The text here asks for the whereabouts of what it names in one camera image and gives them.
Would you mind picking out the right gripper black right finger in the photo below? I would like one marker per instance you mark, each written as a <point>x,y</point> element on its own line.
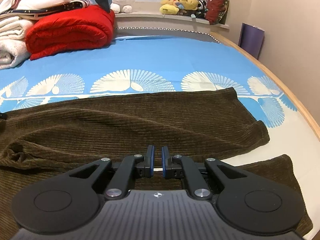
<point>244,200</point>

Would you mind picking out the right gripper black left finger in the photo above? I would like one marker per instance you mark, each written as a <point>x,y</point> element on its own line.
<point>70,200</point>

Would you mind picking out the dark brown corduroy pants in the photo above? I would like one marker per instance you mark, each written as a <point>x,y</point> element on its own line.
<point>41,142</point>

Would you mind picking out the blue white patterned bed sheet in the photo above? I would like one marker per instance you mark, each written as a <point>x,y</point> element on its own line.
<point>133,65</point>

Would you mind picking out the folded white grey blanket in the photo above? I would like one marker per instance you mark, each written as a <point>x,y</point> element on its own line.
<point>13,47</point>

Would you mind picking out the folded red blanket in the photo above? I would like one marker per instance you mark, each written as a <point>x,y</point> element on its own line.
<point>87,28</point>

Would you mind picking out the window sill ledge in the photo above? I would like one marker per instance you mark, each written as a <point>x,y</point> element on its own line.
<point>157,20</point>

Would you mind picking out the folded white pink bedding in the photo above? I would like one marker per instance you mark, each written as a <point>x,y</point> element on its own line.
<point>35,9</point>

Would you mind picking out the dark red cushion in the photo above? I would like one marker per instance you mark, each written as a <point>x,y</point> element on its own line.
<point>216,9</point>

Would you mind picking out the white plush toy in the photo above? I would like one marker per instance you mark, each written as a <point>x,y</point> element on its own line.
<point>124,6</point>

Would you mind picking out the yellow plush toys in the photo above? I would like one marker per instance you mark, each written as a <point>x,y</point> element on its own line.
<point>192,8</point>

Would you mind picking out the wooden bed frame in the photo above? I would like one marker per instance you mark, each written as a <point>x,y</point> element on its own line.
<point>301,108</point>

